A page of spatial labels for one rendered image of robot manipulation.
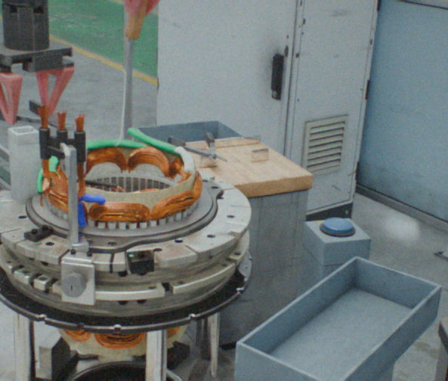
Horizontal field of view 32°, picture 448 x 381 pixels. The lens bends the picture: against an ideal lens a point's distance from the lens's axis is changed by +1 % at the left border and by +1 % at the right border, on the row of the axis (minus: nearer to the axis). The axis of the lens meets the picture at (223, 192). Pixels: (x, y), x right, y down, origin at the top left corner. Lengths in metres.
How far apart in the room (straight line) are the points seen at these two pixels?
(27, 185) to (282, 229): 0.42
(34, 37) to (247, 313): 0.54
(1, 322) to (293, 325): 0.64
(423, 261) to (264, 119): 0.92
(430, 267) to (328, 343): 2.59
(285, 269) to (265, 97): 2.11
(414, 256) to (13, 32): 2.68
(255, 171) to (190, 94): 2.58
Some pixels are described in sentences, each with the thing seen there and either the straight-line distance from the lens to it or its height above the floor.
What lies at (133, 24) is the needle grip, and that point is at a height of 1.32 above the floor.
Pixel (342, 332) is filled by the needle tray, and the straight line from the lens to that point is 0.86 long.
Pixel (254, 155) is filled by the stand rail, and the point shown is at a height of 1.08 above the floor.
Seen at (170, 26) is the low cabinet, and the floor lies 0.81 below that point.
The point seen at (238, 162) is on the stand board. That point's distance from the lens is 1.22.
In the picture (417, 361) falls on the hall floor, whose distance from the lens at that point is 2.76.
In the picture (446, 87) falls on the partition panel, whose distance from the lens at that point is 3.41.
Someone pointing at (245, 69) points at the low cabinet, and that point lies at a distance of 3.39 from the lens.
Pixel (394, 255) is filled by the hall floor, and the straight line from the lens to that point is 3.47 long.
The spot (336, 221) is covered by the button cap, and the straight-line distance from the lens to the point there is 1.08.
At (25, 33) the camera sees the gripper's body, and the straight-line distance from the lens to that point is 1.03.
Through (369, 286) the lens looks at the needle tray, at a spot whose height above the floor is 1.03.
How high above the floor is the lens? 1.47
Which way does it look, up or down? 22 degrees down
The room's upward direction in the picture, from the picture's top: 3 degrees clockwise
